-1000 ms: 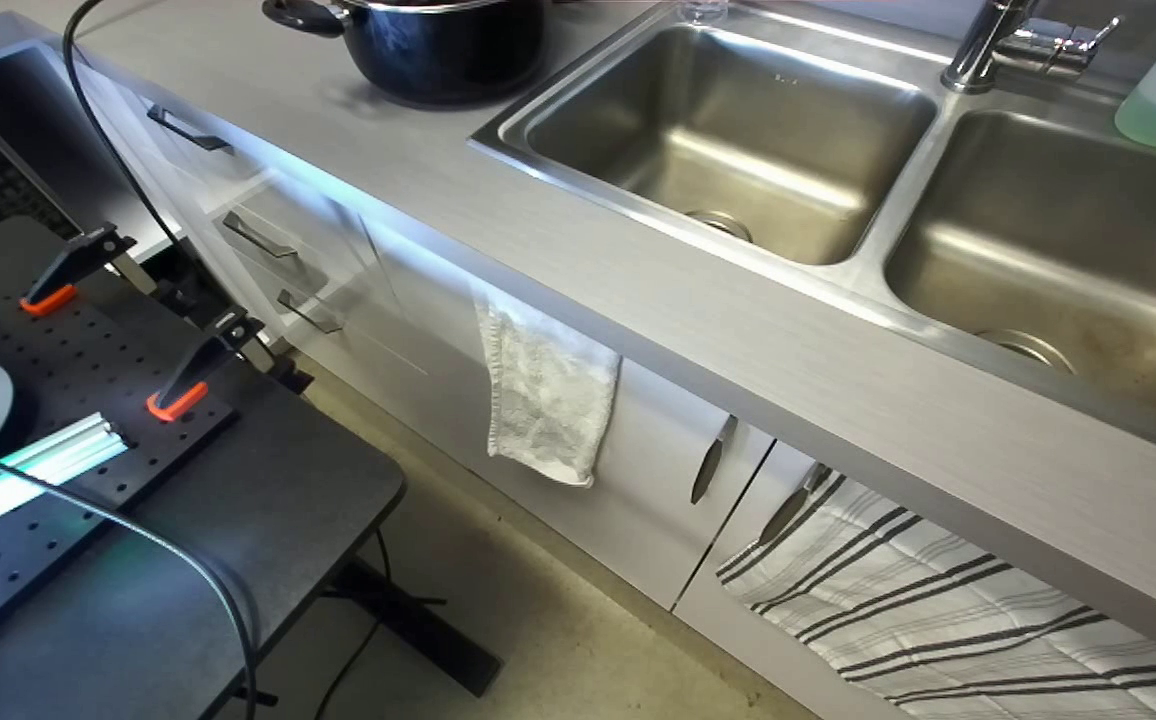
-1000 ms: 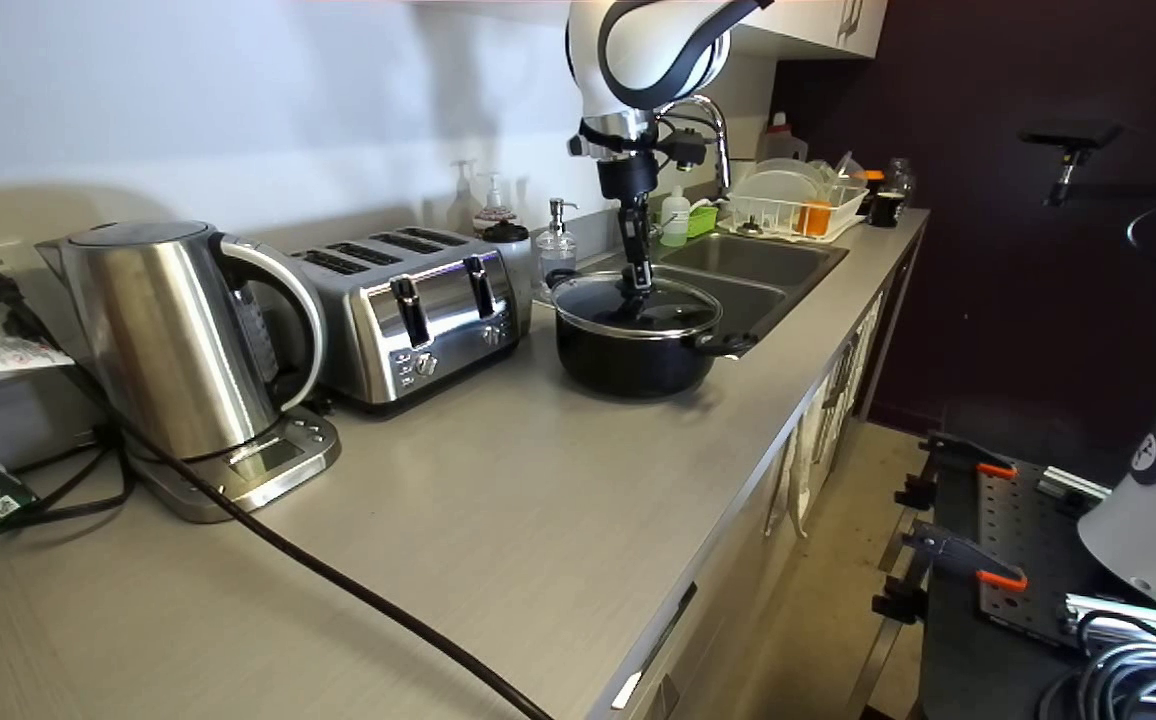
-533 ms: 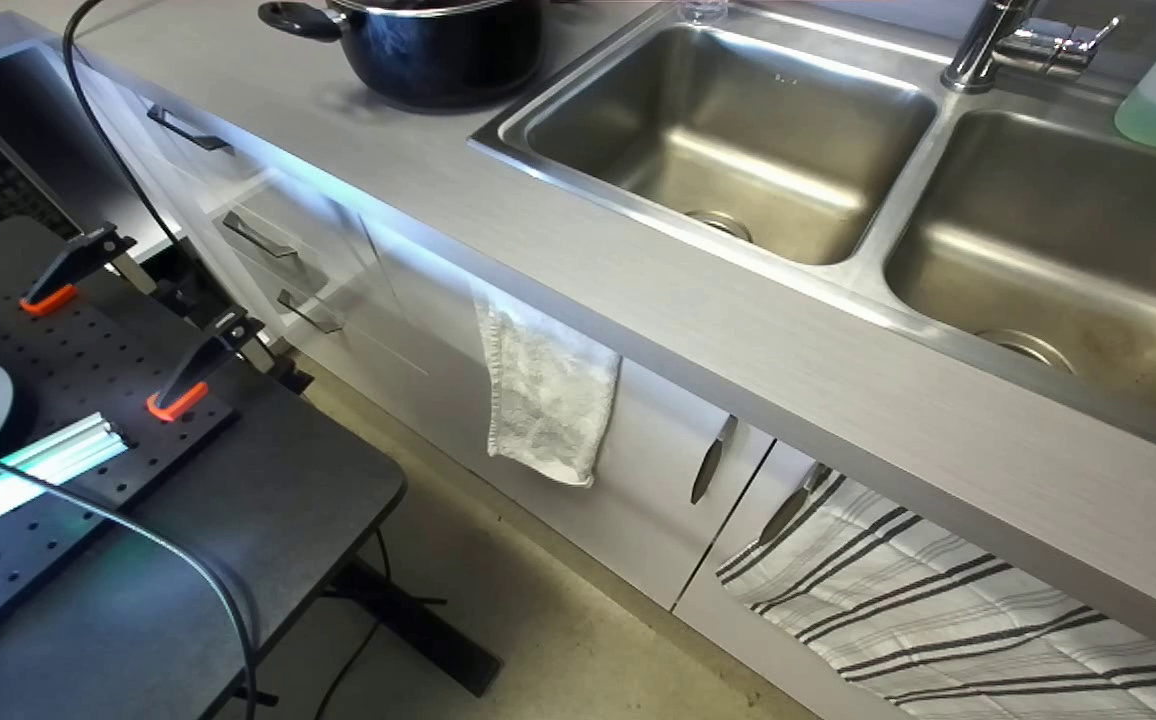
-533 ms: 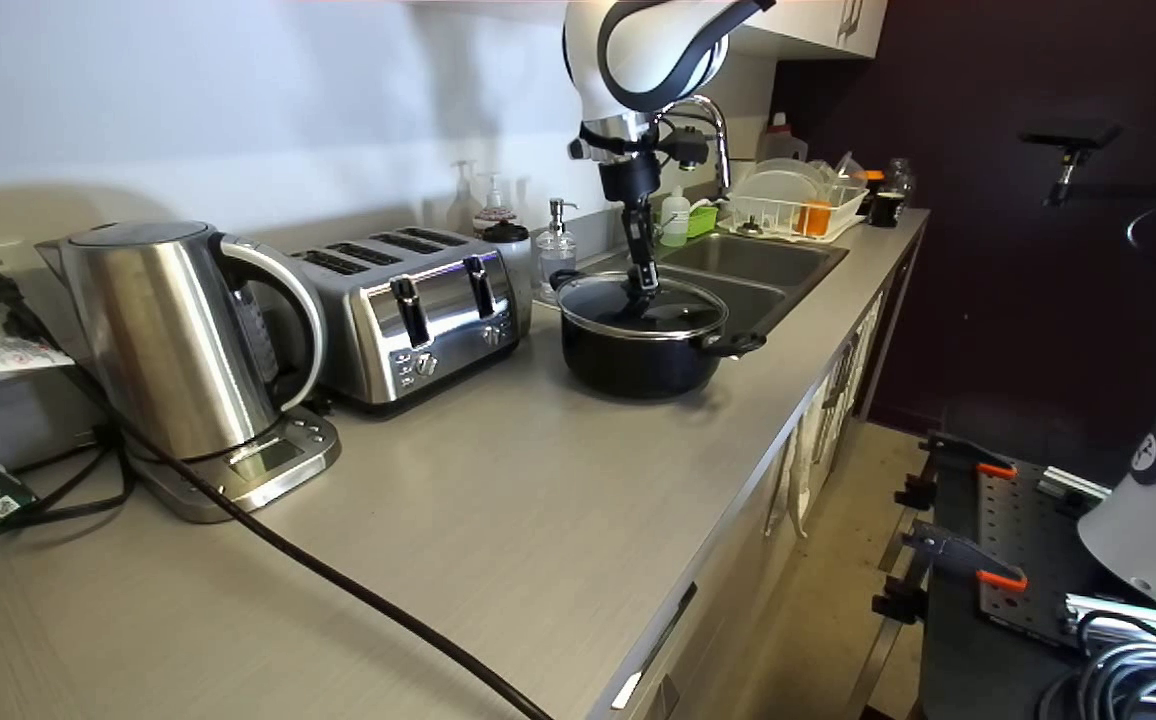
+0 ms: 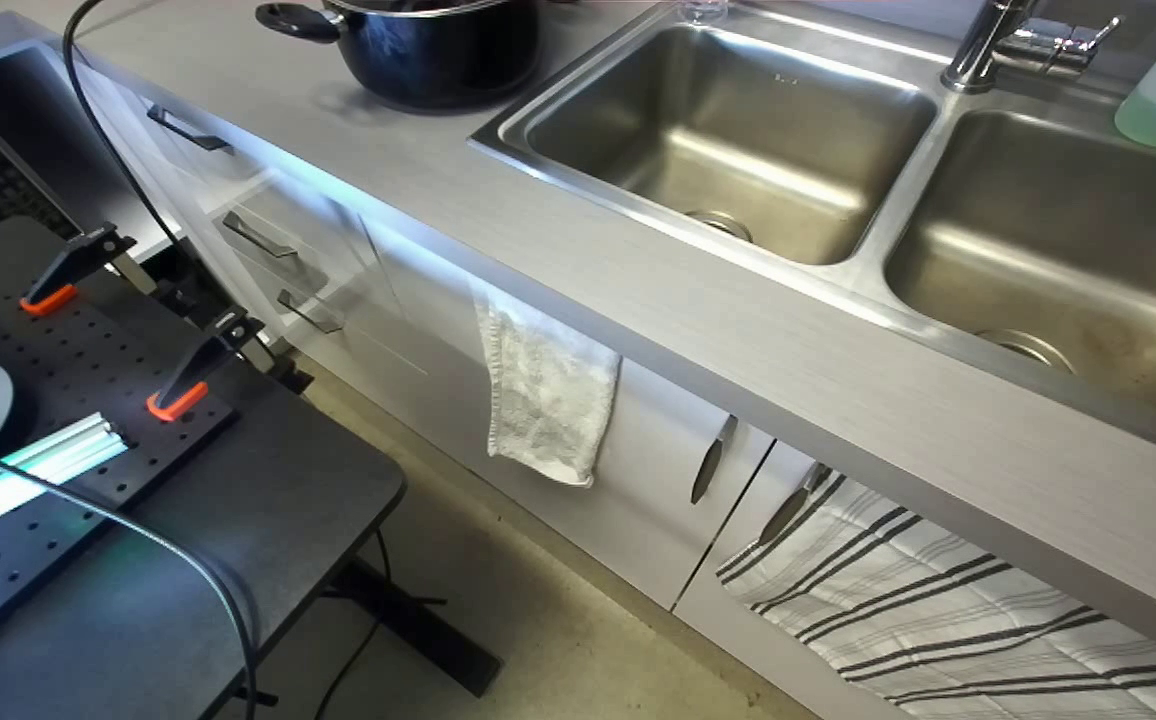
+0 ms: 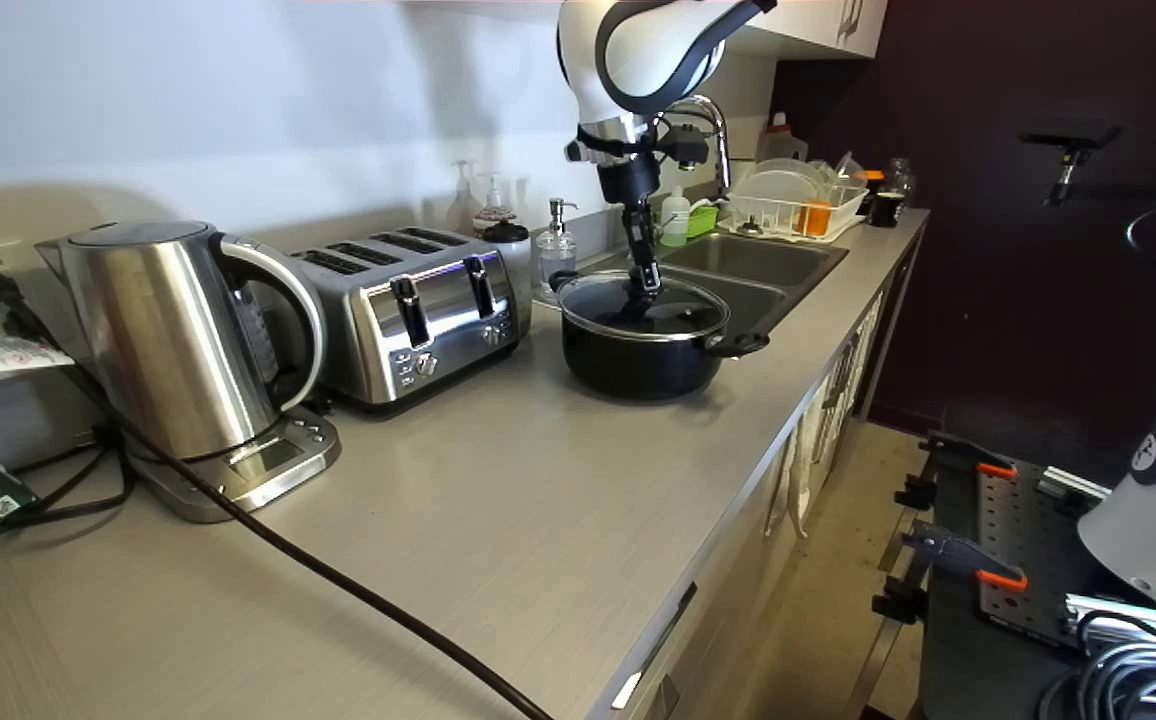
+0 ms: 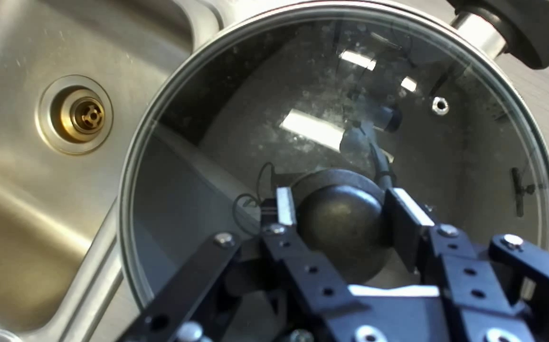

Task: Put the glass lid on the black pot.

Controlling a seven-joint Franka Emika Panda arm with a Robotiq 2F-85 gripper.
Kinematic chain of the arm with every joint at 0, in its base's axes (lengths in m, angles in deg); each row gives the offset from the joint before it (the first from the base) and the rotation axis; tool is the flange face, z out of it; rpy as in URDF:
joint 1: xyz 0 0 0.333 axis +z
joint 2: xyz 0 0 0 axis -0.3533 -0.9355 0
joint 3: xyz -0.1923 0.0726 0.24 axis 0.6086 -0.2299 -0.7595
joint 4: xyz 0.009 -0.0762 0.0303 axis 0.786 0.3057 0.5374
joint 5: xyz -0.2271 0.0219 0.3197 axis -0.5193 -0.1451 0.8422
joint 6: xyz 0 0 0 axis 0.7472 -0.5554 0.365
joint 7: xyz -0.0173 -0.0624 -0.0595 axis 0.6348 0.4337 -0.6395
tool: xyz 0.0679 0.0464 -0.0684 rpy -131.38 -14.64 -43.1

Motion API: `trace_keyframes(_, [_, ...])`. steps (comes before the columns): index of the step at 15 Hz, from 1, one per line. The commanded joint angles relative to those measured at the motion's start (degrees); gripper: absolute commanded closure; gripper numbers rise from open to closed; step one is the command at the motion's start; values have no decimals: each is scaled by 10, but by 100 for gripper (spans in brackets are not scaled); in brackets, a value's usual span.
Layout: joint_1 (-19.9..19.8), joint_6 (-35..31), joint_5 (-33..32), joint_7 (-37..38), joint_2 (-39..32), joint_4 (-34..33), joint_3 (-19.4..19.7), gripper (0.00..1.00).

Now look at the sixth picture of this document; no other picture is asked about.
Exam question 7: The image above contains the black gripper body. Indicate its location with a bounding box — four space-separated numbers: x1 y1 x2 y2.
617 154 674 273

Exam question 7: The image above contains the black cooking pot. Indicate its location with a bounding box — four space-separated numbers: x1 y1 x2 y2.
551 269 776 404

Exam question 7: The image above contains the green dish soap bottle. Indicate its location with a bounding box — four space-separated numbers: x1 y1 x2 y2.
654 185 722 250

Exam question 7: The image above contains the clear soap dispenser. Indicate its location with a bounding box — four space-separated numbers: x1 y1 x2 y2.
527 195 580 279

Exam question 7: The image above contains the chrome kitchen faucet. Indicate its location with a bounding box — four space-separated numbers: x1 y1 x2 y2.
662 90 739 203

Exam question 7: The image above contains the stainless steel double sink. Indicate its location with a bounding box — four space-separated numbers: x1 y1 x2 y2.
545 228 855 338

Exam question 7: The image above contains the white dish rack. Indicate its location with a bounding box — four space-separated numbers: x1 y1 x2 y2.
729 154 877 248

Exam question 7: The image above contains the orange cup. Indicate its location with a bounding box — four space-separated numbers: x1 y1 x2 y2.
795 195 836 242

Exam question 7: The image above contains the clear glass flask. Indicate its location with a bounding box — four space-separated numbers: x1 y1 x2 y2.
446 154 491 235

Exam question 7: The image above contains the stainless steel four-slot toaster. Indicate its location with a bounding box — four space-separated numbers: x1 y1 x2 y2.
281 225 538 412

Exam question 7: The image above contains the grey kitchen cabinet unit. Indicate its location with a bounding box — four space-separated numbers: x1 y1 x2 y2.
600 210 931 720

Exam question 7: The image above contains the steel kettle base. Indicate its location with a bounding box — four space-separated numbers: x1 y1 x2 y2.
134 404 346 522

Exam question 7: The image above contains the black perforated mounting board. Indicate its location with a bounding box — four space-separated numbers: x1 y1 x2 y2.
967 455 1105 655

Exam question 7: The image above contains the stainless steel electric kettle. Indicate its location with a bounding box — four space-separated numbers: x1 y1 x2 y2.
34 217 328 465

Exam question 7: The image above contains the black robot table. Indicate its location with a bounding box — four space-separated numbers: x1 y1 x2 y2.
912 430 1140 720

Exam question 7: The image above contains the metal cabinet door handle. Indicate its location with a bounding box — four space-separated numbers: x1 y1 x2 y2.
792 404 832 517
755 420 802 538

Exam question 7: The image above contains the white upper wall cabinet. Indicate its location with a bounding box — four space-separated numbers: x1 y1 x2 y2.
731 0 895 64

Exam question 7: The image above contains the black clamp with orange handle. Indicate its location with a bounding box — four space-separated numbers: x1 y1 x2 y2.
895 522 1035 600
893 449 1025 518

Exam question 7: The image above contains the metal drawer handle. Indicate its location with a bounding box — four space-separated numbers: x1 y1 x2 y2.
606 574 705 712

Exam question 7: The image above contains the black power cord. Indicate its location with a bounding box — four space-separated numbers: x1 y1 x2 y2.
0 263 555 720

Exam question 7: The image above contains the blue white cable bundle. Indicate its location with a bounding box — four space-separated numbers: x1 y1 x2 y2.
1065 604 1156 720

